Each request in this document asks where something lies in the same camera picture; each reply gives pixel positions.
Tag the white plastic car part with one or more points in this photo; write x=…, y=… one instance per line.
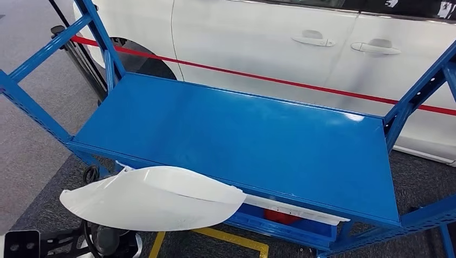
x=149, y=206

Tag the blue metal shelf rack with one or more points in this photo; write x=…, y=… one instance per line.
x=249, y=135

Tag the red part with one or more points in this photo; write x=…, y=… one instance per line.
x=281, y=217

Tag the long white plastic part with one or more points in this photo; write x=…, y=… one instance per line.
x=303, y=212

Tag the red barrier belt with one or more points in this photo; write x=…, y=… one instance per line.
x=285, y=82

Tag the white car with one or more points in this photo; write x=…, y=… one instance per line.
x=256, y=46

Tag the blue plastic bin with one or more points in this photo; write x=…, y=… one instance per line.
x=278, y=231

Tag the black stanchion post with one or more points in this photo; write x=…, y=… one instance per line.
x=85, y=69

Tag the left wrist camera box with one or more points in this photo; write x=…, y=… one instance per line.
x=21, y=245

